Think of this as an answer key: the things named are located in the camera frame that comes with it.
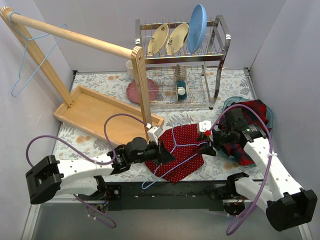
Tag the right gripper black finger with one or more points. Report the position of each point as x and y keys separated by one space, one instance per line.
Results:
x=207 y=151
x=205 y=138

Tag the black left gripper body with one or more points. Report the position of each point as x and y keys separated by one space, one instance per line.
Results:
x=160 y=152

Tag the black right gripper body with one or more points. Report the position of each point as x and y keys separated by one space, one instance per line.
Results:
x=212 y=144

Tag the red polka dot skirt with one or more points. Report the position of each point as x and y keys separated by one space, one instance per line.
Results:
x=180 y=152

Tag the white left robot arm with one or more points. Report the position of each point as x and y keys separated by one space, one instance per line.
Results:
x=51 y=177

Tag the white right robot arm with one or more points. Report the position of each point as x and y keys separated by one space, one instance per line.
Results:
x=285 y=202

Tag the blue hanger on rod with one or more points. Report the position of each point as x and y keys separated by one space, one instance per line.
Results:
x=31 y=47

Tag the teal transparent plastic basin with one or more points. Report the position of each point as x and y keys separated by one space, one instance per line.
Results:
x=234 y=151

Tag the floral table mat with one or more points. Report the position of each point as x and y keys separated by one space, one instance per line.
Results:
x=179 y=136

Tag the wooden clothes rack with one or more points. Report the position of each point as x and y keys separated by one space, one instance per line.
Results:
x=100 y=105

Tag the pink dotted plate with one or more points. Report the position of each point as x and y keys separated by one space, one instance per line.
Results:
x=133 y=94

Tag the stainless steel dish rack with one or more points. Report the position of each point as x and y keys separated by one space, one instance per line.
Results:
x=203 y=67

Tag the white cup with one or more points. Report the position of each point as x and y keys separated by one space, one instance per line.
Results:
x=130 y=70

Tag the cream floral plate right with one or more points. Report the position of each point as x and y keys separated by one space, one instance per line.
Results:
x=177 y=39

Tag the cream floral plate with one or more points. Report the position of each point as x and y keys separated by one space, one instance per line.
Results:
x=158 y=40
x=177 y=39

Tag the cream floral plate left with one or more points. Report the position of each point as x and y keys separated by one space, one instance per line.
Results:
x=158 y=40

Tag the blue plate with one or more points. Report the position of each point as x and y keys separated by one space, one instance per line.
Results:
x=197 y=28

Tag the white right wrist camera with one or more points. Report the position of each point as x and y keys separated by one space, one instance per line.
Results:
x=204 y=128

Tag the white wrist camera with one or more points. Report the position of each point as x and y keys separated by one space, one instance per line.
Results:
x=204 y=128
x=154 y=133

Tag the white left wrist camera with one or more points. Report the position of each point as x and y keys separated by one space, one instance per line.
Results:
x=154 y=133

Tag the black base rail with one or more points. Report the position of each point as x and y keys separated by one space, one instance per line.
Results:
x=209 y=195

